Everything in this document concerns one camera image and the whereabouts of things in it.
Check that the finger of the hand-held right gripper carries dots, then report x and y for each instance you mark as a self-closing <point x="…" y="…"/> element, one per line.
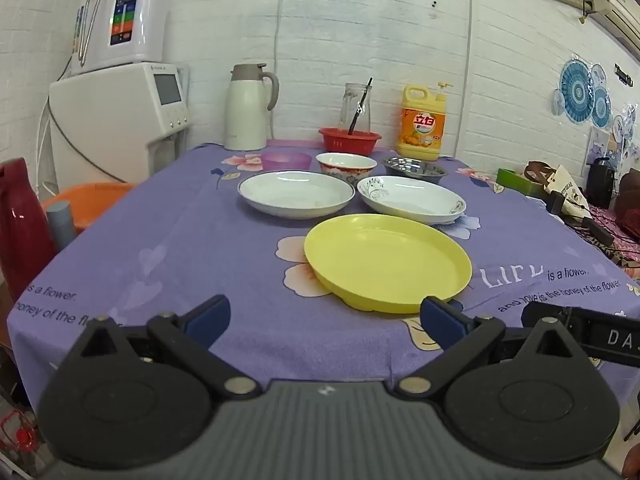
<point x="534" y="312"/>

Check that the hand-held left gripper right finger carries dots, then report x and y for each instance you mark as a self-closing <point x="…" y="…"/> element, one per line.
<point x="442" y="321"/>

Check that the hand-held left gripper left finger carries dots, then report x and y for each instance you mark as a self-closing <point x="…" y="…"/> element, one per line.
<point x="210" y="317"/>

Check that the yellow plastic plate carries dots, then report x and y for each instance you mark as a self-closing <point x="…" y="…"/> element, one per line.
<point x="387" y="262"/>

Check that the purple plastic bowl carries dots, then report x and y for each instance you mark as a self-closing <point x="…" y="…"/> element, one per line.
<point x="286" y="161"/>

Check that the white bowl with red pattern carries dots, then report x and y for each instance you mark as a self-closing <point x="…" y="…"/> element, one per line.
<point x="345" y="164"/>

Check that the purple floral tablecloth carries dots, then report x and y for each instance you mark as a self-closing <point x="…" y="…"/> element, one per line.
<point x="175" y="240"/>

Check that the white plate with floral print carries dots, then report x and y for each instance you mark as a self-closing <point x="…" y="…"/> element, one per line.
<point x="410" y="199"/>

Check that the beige tote bag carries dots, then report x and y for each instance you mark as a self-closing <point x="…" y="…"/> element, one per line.
<point x="565" y="190"/>

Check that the green box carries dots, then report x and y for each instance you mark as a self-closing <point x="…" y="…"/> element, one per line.
<point x="510" y="180"/>

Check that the brown bag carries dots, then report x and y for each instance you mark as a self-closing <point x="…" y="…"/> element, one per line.
<point x="537" y="169"/>

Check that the black kettle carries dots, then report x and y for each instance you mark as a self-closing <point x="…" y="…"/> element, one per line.
<point x="600" y="182"/>

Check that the white plate with blue rim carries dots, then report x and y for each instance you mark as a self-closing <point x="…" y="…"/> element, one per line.
<point x="295" y="194"/>

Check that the stainless steel bowl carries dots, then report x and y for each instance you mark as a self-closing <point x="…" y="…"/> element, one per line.
<point x="415" y="169"/>

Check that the orange plastic stool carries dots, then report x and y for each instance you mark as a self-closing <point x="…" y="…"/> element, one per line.
<point x="95" y="200"/>

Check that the grey cylinder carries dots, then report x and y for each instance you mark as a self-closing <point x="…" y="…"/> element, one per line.
<point x="61" y="225"/>

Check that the yellow detergent bottle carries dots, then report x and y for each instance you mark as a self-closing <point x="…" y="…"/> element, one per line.
<point x="421" y="125"/>

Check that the red plastic basket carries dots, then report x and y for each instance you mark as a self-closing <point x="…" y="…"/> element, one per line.
<point x="350" y="144"/>

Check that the white thermos jug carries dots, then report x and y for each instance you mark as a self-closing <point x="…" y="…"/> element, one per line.
<point x="245" y="110"/>

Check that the small blue paper fan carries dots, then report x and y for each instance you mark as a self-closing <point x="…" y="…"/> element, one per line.
<point x="601" y="107"/>

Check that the black straw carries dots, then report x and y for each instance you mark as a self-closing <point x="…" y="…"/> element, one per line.
<point x="356" y="115"/>

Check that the large blue paper fan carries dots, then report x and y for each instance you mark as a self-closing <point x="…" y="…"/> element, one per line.
<point x="576" y="91"/>

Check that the clear glass carafe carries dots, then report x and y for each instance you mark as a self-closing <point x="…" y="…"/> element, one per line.
<point x="362" y="110"/>

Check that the white water dispenser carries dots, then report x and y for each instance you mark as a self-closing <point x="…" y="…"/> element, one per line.
<point x="100" y="120"/>

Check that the white water purifier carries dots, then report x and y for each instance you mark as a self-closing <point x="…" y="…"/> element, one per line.
<point x="147" y="20"/>

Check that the white air conditioner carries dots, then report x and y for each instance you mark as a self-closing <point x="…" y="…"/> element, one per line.
<point x="617" y="5"/>

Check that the black wall hook rack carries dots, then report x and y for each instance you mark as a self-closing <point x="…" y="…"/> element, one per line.
<point x="624" y="75"/>

